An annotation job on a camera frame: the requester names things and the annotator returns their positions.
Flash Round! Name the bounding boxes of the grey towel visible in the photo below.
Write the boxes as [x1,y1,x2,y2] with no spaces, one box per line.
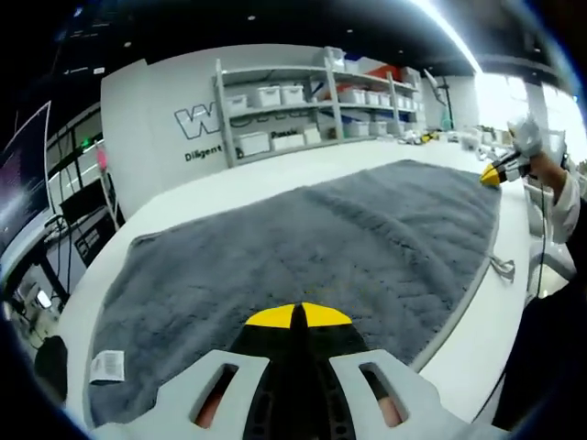
[86,159,517,430]

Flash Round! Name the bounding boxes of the idle yellow-tipped gripper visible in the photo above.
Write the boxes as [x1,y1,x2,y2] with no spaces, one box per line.
[403,129,441,146]

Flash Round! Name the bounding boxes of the white chair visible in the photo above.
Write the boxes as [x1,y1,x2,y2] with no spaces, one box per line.
[526,240,578,294]

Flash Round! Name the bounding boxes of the long ceiling light strip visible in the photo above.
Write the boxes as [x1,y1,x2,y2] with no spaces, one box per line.
[407,0,485,74]

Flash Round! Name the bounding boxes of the grey metal shelf unit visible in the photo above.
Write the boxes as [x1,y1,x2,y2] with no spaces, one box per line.
[213,45,426,169]

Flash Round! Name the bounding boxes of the person's body dark clothing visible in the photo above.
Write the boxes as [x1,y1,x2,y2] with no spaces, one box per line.
[490,274,587,432]

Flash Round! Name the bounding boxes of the black pouch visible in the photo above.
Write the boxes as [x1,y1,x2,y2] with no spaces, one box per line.
[34,335,69,404]

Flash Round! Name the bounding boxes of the row of white storage boxes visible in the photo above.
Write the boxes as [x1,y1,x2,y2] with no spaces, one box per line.
[224,82,421,155]

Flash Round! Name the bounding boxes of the dark switched-off monitor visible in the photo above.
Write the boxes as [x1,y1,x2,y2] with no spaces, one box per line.
[59,177,116,226]

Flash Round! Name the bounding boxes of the grey standing desk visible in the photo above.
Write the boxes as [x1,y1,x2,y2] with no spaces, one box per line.
[0,219,70,308]

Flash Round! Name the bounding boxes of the glass office partition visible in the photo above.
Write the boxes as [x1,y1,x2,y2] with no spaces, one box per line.
[45,104,106,216]

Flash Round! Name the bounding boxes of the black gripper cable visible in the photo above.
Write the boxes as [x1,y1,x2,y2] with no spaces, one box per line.
[531,182,550,299]

